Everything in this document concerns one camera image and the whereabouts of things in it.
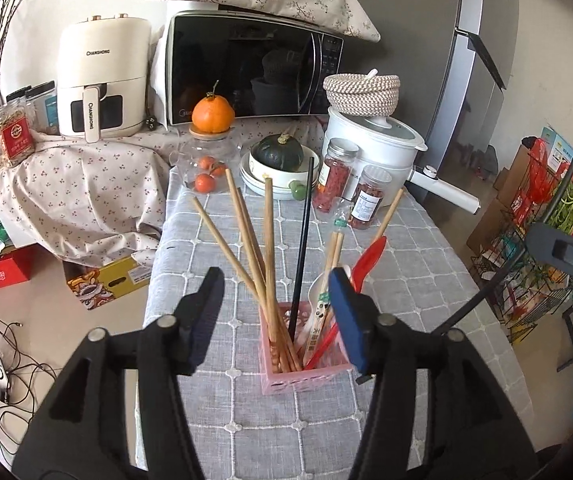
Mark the stacked white bowls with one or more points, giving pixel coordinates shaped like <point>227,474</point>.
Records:
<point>256,185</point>

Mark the black chopstick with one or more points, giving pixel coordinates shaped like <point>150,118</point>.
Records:
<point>304,240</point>

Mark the blue printed box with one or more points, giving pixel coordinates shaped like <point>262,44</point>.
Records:
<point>558,152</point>

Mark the white plastic scoop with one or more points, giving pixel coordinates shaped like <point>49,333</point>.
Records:
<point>371,75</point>

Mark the glass jar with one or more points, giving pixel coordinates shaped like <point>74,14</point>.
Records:
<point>186,160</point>

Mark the white ceramic bowl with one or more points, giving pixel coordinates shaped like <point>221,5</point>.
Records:
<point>311,160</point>

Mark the red snack packets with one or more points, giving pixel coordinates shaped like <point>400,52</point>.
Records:
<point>528,195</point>

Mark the yellow printed carton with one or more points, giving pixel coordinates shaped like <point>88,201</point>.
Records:
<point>106,282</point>

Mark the dark green pumpkin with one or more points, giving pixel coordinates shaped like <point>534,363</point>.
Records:
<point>276,152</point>

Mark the small green fruit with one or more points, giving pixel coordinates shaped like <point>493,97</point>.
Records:
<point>298,190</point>

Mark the pink plastic basket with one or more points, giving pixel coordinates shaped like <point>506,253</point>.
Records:
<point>311,377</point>

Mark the grey refrigerator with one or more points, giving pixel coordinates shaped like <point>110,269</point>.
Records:
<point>416,35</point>

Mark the red cardboard box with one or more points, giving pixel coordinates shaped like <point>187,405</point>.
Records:
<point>4,270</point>

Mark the white panda print spoon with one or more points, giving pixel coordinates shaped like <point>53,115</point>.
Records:
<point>319,295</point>

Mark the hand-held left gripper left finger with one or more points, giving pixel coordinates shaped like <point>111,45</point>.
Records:
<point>201,320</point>

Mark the red plastic spoon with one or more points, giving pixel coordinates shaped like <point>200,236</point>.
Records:
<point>371,260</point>

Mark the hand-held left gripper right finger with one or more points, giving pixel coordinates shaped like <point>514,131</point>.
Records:
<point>349,320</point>

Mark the wooden chopsticks pair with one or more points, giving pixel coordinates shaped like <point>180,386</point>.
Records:
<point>335,255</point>

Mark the large orange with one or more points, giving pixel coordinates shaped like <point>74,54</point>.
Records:
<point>211,112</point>

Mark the jar with red label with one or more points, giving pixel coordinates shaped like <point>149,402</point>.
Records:
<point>14,135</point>

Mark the black power plug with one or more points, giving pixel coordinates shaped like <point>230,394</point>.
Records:
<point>151,123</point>

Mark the white electric pot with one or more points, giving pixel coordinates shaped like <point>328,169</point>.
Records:
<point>386,150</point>

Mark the white air fryer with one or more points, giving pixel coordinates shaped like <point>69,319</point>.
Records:
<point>101,65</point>

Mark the black microwave oven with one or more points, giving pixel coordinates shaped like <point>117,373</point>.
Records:
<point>246,70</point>

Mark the green leafy vegetables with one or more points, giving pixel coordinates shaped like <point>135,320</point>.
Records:
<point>568,205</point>

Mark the clear jar of goji berries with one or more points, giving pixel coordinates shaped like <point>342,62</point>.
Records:
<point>334,180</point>

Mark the brown cardboard box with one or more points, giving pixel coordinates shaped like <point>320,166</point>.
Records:
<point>496,210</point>

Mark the clear jar of dried red fruit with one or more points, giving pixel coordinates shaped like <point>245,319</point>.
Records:
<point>366,200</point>

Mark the floral table cloth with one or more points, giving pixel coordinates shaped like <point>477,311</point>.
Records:
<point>86,190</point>

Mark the small tangerine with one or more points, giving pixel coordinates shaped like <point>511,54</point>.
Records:
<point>206,162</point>
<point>206,182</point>
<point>219,170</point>

